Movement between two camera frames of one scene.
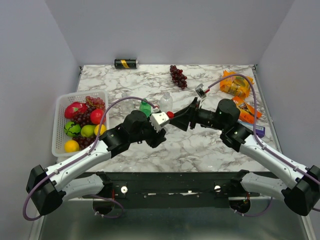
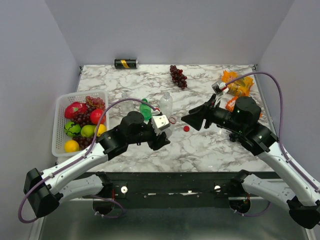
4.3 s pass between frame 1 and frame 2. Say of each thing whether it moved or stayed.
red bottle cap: moved
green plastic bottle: stayed
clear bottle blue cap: stayed
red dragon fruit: stayed
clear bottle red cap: moved
